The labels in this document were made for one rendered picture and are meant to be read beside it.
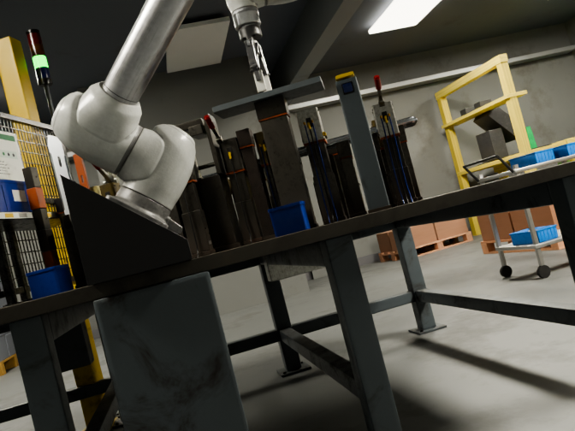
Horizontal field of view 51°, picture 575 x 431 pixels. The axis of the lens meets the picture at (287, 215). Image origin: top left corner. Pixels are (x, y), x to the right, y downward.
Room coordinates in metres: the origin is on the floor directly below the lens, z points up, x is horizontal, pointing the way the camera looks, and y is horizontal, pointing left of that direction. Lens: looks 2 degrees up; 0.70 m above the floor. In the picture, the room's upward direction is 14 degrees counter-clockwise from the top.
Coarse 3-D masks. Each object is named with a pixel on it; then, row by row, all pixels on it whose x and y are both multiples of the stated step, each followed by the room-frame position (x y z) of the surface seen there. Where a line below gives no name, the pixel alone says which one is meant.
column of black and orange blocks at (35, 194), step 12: (24, 168) 2.28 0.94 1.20; (36, 168) 2.32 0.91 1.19; (36, 180) 2.30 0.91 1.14; (36, 192) 2.28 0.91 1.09; (36, 204) 2.28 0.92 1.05; (36, 216) 2.28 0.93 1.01; (48, 228) 2.30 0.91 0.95; (48, 240) 2.28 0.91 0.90; (48, 252) 2.28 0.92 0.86; (48, 264) 2.28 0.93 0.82
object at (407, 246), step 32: (512, 192) 2.11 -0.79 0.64; (544, 192) 1.93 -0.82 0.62; (384, 224) 3.24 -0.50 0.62; (416, 224) 2.99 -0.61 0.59; (288, 256) 2.27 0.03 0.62; (320, 256) 1.78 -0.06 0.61; (352, 256) 1.69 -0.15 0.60; (416, 256) 3.27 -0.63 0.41; (352, 288) 1.69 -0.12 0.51; (416, 288) 3.26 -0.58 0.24; (32, 320) 1.52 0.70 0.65; (64, 320) 1.80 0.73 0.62; (96, 320) 2.94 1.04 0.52; (288, 320) 3.12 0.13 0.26; (320, 320) 3.16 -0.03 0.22; (352, 320) 1.68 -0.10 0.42; (416, 320) 3.32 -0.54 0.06; (544, 320) 2.14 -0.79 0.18; (32, 352) 1.52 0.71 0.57; (64, 352) 2.63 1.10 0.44; (288, 352) 3.11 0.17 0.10; (320, 352) 2.30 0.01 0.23; (352, 352) 1.70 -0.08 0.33; (32, 384) 1.52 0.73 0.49; (96, 384) 2.93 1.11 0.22; (352, 384) 1.84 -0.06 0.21; (384, 384) 1.69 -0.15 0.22; (0, 416) 2.84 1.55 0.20; (32, 416) 1.51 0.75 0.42; (64, 416) 1.53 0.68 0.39; (96, 416) 2.19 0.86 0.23; (384, 416) 1.69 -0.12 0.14
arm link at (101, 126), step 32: (160, 0) 1.44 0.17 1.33; (192, 0) 1.47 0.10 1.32; (160, 32) 1.48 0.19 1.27; (128, 64) 1.51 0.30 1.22; (96, 96) 1.53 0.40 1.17; (128, 96) 1.55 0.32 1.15; (64, 128) 1.55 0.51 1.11; (96, 128) 1.55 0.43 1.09; (128, 128) 1.58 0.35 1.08; (96, 160) 1.60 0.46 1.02
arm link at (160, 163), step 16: (144, 128) 1.65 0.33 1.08; (160, 128) 1.65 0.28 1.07; (176, 128) 1.66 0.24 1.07; (144, 144) 1.61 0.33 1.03; (160, 144) 1.62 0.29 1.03; (176, 144) 1.64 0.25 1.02; (192, 144) 1.68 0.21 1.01; (128, 160) 1.60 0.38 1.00; (144, 160) 1.61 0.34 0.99; (160, 160) 1.62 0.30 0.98; (176, 160) 1.63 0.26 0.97; (192, 160) 1.68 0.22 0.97; (128, 176) 1.62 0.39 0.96; (144, 176) 1.61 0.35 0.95; (160, 176) 1.62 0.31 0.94; (176, 176) 1.64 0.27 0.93; (144, 192) 1.61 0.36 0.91; (160, 192) 1.62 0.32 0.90; (176, 192) 1.66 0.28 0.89
